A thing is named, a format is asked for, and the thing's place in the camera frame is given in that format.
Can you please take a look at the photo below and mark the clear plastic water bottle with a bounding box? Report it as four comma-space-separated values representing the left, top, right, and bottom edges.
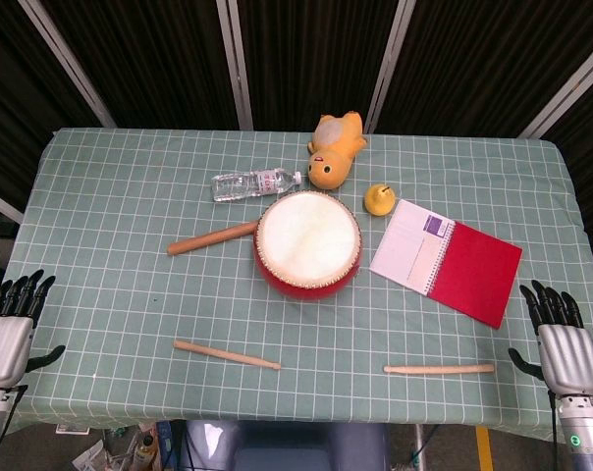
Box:
210, 167, 303, 203

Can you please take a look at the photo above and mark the metal table leg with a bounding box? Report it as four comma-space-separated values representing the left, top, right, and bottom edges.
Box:
412, 424, 428, 471

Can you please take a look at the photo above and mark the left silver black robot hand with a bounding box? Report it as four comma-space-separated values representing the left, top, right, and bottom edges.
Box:
0, 268, 67, 389

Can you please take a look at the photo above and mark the yellow bottle on floor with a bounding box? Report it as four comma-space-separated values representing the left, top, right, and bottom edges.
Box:
132, 434, 155, 467

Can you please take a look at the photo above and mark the white partition frame post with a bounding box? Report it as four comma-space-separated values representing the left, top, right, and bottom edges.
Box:
0, 185, 26, 225
19, 0, 116, 129
363, 0, 415, 134
519, 33, 593, 138
216, 0, 254, 131

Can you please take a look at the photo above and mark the yellow plush animal toy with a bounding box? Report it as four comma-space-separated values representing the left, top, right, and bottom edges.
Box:
307, 111, 369, 190

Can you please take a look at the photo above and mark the thick brown wooden rod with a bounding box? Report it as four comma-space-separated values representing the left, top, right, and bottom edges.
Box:
166, 221, 258, 257

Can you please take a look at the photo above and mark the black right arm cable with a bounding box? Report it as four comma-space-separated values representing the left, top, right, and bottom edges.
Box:
548, 390, 559, 471

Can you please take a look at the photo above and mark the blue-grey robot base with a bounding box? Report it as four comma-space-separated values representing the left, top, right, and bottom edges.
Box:
183, 420, 391, 471

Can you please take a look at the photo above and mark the green checked tablecloth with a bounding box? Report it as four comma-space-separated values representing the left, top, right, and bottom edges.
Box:
0, 128, 593, 438

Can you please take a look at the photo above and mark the red spiral notebook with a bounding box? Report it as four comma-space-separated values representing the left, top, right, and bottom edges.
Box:
368, 198, 523, 330

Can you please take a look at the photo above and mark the red drum with white skin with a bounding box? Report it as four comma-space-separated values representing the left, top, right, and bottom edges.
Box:
252, 189, 364, 301

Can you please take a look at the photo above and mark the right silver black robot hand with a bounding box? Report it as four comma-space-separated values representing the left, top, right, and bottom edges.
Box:
508, 279, 593, 393

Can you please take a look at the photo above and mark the yellow pear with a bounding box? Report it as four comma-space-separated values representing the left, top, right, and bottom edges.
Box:
364, 183, 399, 216

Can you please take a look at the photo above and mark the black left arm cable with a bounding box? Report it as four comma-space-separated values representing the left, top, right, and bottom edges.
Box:
0, 386, 28, 460

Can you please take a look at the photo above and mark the light wooden drumstick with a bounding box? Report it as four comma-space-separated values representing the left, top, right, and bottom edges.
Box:
383, 363, 496, 376
173, 339, 282, 371

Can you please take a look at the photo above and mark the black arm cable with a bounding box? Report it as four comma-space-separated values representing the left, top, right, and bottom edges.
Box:
0, 386, 28, 460
548, 390, 559, 471

